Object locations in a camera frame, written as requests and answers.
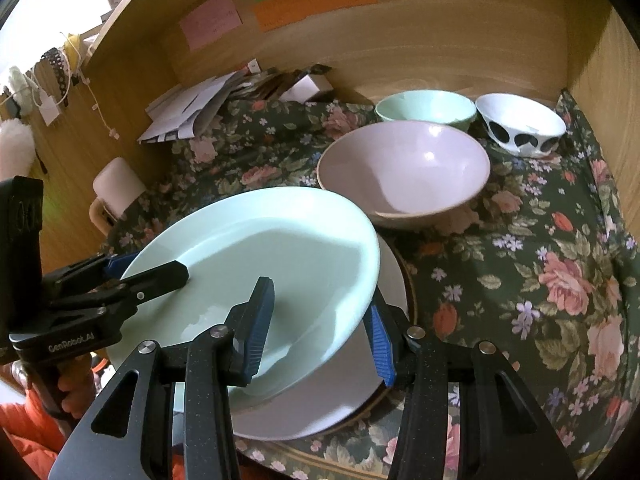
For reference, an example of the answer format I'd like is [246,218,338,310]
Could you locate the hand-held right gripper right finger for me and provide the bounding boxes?
[362,287,578,480]

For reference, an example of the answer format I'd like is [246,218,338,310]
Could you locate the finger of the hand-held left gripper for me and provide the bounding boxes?
[47,260,190,322]
[42,252,133,297]

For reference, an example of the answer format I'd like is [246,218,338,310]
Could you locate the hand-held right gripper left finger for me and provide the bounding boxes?
[47,276,276,480]

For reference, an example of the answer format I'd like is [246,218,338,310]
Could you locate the brown plate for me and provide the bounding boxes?
[235,245,419,445]

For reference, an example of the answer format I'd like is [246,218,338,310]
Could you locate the white plate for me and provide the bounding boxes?
[172,240,408,441]

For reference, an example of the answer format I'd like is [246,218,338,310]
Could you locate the mint green plate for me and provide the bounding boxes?
[120,187,382,401]

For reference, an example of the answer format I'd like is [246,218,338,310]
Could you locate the person's left hand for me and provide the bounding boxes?
[52,367,101,423]

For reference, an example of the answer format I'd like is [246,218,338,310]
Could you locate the white fluffy pom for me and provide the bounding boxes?
[0,120,35,181]

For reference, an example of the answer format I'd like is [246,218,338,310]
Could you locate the white tag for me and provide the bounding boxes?
[37,92,63,126]

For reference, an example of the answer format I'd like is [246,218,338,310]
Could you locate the dark floral tablecloth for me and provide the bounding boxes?
[97,92,640,480]

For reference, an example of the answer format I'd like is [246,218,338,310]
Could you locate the white fluffy headband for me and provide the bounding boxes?
[7,66,28,96]

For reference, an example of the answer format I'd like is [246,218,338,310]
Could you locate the stack of white papers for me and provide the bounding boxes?
[137,72,246,143]

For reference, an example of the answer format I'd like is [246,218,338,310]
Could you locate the patterned headband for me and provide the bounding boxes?
[42,47,71,102]

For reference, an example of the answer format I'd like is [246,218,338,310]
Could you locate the pink bowl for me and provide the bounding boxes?
[316,120,492,231]

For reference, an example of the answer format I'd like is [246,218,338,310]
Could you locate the orange jacket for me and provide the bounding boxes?
[0,385,68,480]

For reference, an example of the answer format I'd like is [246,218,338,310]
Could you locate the dark magazines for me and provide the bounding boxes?
[235,64,332,101]

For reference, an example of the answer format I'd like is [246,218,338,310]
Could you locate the small white box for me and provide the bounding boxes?
[280,74,333,103]

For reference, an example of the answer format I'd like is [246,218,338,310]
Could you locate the mint green bowl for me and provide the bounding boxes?
[375,90,477,133]

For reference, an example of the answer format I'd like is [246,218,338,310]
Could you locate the pink sticky note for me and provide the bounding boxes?
[180,0,242,51]

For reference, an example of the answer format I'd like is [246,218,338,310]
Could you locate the white bowl with black spots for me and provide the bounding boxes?
[475,93,567,157]

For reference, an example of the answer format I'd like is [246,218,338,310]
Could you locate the orange sticky note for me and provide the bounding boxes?
[253,0,376,33]

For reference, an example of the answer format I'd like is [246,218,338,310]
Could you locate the cream jug with handle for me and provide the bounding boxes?
[89,156,147,236]

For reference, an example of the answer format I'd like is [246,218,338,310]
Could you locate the white beaded cord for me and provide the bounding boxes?
[75,67,121,141]

